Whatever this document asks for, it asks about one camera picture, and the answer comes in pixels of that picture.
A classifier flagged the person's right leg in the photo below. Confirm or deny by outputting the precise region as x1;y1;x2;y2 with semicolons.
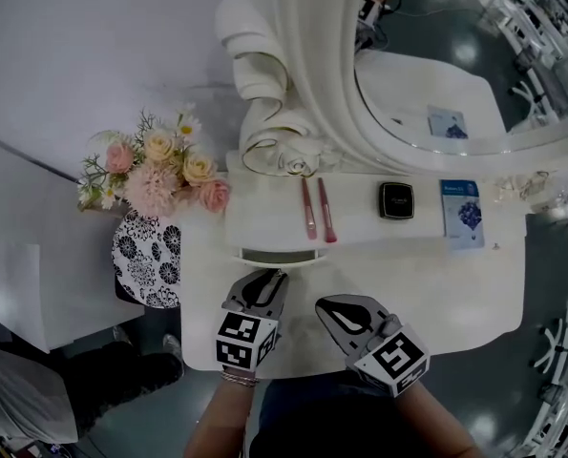
330;369;399;428

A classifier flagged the white swivel chair base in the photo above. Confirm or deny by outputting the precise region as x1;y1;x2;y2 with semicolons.
531;317;568;376

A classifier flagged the white side desk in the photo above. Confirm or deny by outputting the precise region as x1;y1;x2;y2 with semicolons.
0;239;146;355

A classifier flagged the person's leg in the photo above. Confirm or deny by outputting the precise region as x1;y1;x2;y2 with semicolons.
259;374;332;438
330;369;399;428

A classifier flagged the oval white-framed mirror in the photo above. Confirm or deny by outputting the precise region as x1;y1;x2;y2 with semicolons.
214;0;568;180

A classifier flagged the white dressing table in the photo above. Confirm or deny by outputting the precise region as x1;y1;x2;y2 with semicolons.
178;150;528;381

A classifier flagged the pink flower bouquet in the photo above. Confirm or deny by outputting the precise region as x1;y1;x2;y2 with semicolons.
76;101;232;219

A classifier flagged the black compact case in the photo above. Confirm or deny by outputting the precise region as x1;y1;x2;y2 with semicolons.
377;181;416;220

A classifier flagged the person's left leg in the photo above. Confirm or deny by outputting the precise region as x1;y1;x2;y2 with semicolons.
259;374;332;438

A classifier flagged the clear glass perfume bottle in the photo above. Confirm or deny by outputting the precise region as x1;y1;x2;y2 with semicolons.
495;172;533;205

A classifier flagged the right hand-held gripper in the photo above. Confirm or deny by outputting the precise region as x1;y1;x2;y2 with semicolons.
314;294;431;399

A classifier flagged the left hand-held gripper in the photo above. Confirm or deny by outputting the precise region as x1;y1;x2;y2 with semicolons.
215;268;290;372

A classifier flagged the person's left forearm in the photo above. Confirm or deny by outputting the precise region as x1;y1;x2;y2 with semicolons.
182;369;261;458

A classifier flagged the blue face mask packet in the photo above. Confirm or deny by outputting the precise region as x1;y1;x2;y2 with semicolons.
438;178;486;252

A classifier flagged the person's right forearm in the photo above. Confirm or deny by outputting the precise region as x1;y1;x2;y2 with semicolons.
392;382;485;458

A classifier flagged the black-white floral seat cushion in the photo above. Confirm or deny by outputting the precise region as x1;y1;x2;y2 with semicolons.
111;210;183;310

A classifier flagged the pink makeup brush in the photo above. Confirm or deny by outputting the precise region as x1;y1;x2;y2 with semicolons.
316;177;338;244
301;177;319;241

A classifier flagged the person's black shirt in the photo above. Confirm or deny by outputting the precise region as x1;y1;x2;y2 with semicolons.
247;422;461;458

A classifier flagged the beaded wrist bracelet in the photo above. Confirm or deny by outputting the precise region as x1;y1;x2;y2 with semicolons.
219;368;260;389

